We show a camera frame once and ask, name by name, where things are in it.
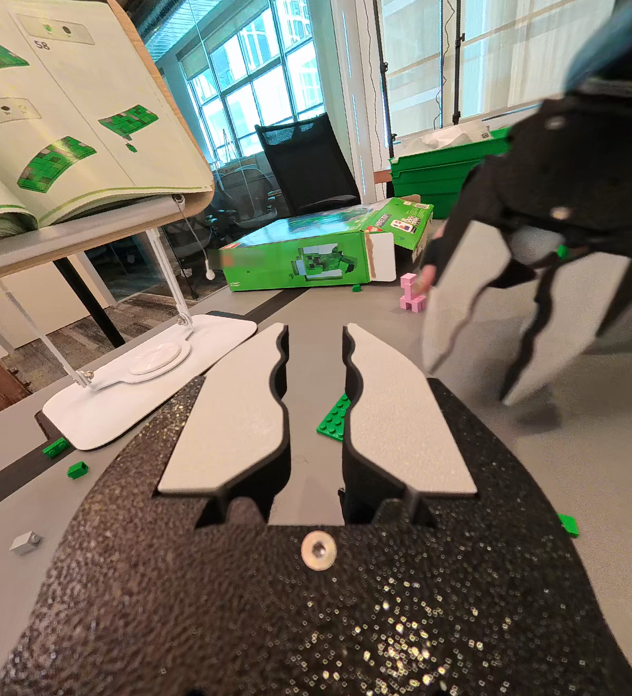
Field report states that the stack of green plastic bins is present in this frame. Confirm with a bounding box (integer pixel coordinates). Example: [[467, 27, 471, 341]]
[[389, 125, 513, 219]]

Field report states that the white book stand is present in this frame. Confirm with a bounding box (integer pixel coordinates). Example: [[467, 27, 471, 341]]
[[0, 0, 258, 452]]

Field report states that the white plastic bag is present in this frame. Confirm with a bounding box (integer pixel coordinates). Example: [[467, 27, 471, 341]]
[[402, 119, 492, 157]]

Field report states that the green cardboard toy box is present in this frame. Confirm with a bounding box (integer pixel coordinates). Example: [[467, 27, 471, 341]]
[[219, 197, 435, 293]]

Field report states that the brick building instruction booklet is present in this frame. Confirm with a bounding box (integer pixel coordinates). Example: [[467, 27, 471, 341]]
[[0, 0, 215, 241]]

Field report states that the black mesh office chair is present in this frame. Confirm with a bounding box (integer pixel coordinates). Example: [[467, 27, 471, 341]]
[[254, 112, 362, 218]]

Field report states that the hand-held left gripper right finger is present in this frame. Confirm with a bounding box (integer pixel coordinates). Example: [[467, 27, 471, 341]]
[[342, 323, 478, 520]]

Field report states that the black metal leg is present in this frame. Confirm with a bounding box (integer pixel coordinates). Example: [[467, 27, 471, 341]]
[[52, 256, 127, 349]]

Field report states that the black tripod stand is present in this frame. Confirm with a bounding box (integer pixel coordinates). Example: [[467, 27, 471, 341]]
[[371, 0, 397, 160], [450, 0, 464, 127]]

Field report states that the dark office chair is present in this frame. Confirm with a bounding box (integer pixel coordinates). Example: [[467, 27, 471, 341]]
[[206, 163, 290, 232]]

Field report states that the pink brick figure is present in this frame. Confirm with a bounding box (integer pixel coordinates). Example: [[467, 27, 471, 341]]
[[400, 273, 429, 313]]

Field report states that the glass window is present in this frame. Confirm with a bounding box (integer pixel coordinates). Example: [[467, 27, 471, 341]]
[[144, 0, 329, 164]]

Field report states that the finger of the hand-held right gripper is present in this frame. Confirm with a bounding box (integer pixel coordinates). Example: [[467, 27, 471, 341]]
[[498, 249, 632, 407], [421, 220, 537, 378]]

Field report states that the green studded brick plate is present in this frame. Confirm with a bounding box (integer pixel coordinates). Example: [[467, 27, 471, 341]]
[[316, 393, 352, 441]]

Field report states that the white earphone cable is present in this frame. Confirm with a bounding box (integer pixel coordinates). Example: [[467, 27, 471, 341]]
[[176, 197, 217, 281]]

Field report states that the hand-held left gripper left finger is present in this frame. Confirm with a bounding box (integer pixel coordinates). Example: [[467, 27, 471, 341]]
[[157, 323, 293, 520]]

